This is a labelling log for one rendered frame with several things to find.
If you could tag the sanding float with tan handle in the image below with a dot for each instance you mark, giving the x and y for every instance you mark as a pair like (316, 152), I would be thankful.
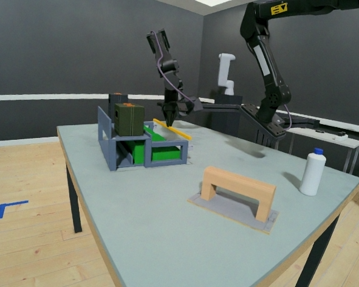
(258, 217)

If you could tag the white bottle with blue cap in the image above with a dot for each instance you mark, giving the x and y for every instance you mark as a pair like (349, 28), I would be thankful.
(312, 173)

